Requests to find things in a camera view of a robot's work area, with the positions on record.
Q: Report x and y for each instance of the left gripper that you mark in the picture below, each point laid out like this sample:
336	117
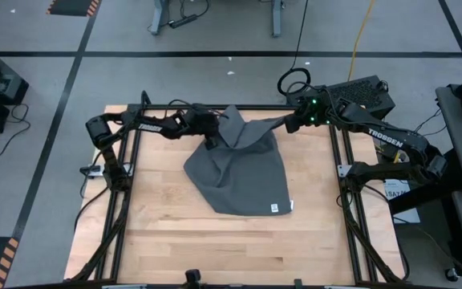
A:
201	120

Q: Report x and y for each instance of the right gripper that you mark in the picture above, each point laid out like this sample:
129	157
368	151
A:
313	110

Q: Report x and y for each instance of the dark grey towel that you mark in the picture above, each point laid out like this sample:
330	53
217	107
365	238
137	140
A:
243	172

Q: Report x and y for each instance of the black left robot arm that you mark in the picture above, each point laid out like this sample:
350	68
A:
151	127

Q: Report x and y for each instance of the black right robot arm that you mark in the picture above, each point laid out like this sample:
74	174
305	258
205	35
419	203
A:
387	138

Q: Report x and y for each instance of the black perforated computer case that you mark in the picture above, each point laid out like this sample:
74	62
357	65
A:
359	94

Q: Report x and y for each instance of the grey table leg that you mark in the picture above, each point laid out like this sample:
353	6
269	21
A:
277	18
159	18

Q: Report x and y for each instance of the white paper sheet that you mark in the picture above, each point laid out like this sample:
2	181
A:
397	188

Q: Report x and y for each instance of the black power strip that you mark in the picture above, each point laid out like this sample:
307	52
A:
183	21

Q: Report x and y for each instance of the black desk base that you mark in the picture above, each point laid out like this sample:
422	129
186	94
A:
423	196

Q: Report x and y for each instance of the black caster wheel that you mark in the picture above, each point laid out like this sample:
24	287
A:
451	274

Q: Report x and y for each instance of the black aluminium table frame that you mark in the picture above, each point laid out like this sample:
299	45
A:
263	107

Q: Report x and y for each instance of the black table-level camera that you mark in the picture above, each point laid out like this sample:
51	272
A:
193	277

